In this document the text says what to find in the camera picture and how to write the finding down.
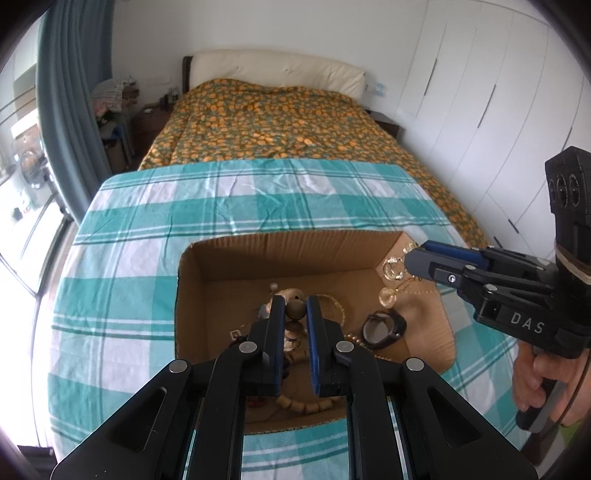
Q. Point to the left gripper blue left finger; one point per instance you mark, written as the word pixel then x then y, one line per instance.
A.
pixel 251 368

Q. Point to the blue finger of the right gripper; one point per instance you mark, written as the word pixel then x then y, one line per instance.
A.
pixel 466 255
pixel 436 268

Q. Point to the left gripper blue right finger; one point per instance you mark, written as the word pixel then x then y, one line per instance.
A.
pixel 340 369

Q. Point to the long golden bead strand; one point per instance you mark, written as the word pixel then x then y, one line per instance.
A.
pixel 334 310

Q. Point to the gold lattice keychain charm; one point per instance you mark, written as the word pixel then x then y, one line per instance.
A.
pixel 262 314

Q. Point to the open cardboard box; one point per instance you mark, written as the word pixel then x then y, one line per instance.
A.
pixel 288 299

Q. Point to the dark wooden right nightstand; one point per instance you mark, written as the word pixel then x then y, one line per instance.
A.
pixel 386 123

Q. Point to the dark wooden nightstand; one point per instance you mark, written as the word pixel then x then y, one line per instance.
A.
pixel 386 123
pixel 145 126

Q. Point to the teal white plaid cloth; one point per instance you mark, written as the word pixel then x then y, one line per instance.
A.
pixel 113 318

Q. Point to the white built-in wardrobe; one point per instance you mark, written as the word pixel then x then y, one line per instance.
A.
pixel 493 92

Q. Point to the cream padded headboard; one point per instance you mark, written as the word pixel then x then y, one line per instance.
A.
pixel 271 68

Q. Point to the orange floral bedspread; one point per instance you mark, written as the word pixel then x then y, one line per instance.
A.
pixel 226 119

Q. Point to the glass sliding balcony door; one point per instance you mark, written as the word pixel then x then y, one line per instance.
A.
pixel 33 222

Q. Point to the dark wooden left nightstand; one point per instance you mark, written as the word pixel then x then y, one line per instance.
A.
pixel 145 126

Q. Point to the pile of clothes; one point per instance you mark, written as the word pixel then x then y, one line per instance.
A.
pixel 113 96

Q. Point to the washing machine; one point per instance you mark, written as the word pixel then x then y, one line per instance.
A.
pixel 30 156

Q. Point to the blue curtain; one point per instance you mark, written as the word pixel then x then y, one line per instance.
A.
pixel 74 57

